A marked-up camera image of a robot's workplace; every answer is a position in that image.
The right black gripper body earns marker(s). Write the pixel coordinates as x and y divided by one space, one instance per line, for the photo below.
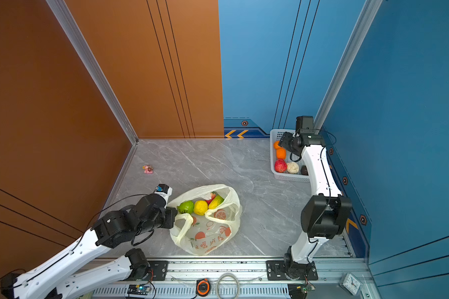
288 141

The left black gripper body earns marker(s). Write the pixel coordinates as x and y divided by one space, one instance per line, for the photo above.
169 220

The orange tangerine fruit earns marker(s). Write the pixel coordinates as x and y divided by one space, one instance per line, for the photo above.
281 153

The red apple fruit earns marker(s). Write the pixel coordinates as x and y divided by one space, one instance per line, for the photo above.
280 166

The cream white fruit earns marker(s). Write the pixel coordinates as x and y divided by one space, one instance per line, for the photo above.
293 168

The yellow lemon fruit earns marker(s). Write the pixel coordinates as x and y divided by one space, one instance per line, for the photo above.
200 208

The printed translucent plastic bag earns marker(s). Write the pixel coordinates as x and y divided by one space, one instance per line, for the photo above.
201 235

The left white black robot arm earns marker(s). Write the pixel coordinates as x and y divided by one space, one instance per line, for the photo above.
114 228

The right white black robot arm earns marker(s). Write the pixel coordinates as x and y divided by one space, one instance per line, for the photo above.
325 214

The dark brown fruit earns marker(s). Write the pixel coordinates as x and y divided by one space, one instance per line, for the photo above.
304 171

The red peach fruit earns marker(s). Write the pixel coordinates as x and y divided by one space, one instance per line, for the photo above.
213 195

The yellow green mango fruit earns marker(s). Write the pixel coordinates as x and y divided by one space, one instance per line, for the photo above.
216 201

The white plastic basket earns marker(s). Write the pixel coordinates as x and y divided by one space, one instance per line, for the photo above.
275 135

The small pink toy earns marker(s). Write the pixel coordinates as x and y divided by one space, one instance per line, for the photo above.
148 169

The orange black tape measure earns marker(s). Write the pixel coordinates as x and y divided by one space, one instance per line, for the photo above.
203 287

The left green circuit board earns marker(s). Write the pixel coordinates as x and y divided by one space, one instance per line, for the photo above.
139 290

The right circuit board module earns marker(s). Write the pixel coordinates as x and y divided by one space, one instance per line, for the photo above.
300 291

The white desk clock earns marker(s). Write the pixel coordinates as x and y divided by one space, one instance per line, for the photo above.
351 284

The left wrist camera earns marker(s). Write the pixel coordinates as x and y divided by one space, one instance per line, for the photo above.
155 203

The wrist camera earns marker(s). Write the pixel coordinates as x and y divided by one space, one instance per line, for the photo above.
155 203
304 125

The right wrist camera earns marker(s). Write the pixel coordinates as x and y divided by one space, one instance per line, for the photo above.
304 125

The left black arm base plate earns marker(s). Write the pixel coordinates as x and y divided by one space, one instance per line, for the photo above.
154 271

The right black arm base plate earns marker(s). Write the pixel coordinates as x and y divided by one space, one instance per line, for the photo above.
278 270

